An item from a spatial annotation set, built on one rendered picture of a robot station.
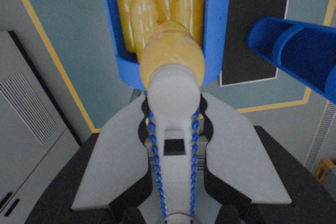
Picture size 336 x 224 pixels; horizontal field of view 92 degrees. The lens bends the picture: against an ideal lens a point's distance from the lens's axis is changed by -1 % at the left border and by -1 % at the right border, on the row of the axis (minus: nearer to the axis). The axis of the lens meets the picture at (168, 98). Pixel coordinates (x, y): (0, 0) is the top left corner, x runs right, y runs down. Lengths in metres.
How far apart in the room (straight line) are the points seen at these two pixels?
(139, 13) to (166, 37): 0.25
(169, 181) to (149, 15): 0.98
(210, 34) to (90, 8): 1.41
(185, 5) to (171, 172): 0.90
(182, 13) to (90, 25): 1.35
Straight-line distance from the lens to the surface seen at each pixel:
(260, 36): 1.59
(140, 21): 0.41
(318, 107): 2.53
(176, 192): 1.26
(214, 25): 0.36
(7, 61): 1.89
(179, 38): 0.16
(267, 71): 1.75
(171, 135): 0.80
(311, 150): 3.04
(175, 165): 1.03
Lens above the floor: 1.55
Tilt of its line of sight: 59 degrees down
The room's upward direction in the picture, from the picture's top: 179 degrees counter-clockwise
